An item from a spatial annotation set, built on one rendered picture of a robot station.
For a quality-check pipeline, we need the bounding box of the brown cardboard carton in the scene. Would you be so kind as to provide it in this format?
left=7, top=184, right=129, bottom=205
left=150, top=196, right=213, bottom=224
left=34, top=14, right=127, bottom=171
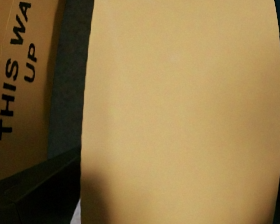
left=0, top=0, right=66, bottom=180
left=80, top=0, right=280, bottom=224

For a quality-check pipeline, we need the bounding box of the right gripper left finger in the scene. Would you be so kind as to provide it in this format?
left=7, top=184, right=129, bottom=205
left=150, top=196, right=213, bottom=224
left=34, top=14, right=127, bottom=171
left=0, top=147, right=81, bottom=224

